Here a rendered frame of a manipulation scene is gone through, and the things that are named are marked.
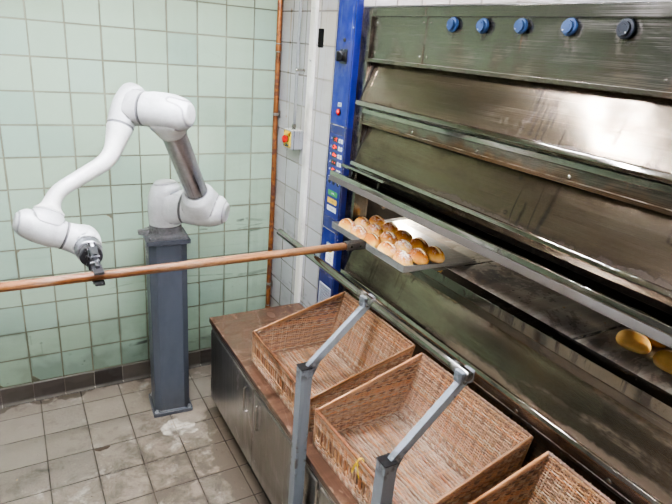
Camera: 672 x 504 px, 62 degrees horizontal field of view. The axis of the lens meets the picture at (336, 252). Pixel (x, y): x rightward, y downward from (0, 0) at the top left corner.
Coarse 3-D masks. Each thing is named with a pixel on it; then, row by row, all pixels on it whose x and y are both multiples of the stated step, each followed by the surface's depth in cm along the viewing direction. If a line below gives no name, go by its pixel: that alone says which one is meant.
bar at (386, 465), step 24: (288, 240) 232; (360, 288) 190; (360, 312) 185; (384, 312) 175; (336, 336) 183; (408, 336) 165; (312, 360) 182; (456, 360) 150; (456, 384) 146; (432, 408) 146; (384, 456) 145; (384, 480) 143
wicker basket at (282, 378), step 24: (312, 312) 258; (336, 312) 266; (288, 336) 256; (312, 336) 263; (360, 336) 249; (384, 336) 236; (264, 360) 238; (288, 360) 252; (336, 360) 256; (360, 360) 247; (384, 360) 215; (288, 384) 218; (312, 384) 236; (336, 384) 207; (360, 384) 239; (288, 408) 220; (312, 408) 205; (360, 408) 218; (384, 408) 224
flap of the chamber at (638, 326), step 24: (360, 192) 222; (384, 192) 227; (408, 216) 196; (456, 240) 176; (504, 264) 159; (552, 264) 165; (552, 288) 145; (600, 288) 149; (600, 312) 134; (648, 312) 135; (648, 336) 124
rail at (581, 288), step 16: (336, 176) 238; (416, 208) 194; (448, 224) 179; (480, 240) 167; (512, 256) 157; (544, 272) 148; (576, 288) 139; (608, 304) 132; (624, 304) 129; (640, 320) 126; (656, 320) 123
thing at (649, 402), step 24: (456, 288) 200; (480, 288) 197; (504, 312) 181; (528, 336) 173; (552, 336) 166; (576, 360) 159; (600, 360) 155; (624, 384) 146; (648, 384) 145; (648, 408) 141
